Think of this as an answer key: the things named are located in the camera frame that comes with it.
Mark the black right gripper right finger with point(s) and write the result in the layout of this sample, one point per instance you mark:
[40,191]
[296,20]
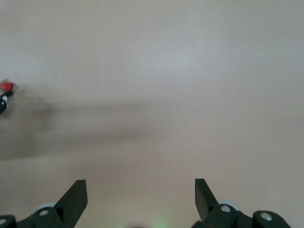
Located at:
[204,202]

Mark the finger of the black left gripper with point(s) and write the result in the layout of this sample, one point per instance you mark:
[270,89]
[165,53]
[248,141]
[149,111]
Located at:
[2,108]

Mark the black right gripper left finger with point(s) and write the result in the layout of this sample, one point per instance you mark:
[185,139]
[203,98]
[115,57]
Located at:
[71,204]

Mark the red strawberry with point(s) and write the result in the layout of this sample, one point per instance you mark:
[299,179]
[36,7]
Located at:
[7,86]

